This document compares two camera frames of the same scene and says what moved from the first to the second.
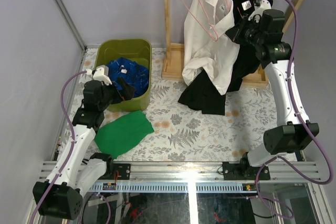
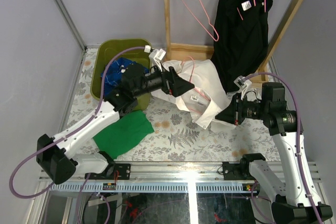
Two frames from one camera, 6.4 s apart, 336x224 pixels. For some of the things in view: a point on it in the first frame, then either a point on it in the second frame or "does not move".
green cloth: x=122 y=135 does not move
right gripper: x=235 y=33 to x=233 y=113
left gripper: x=119 y=91 to x=171 y=81
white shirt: x=210 y=46 to x=203 y=102
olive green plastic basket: x=139 y=50 does not move
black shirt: x=200 y=94 to x=240 y=30
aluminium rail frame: x=174 y=177 does not move
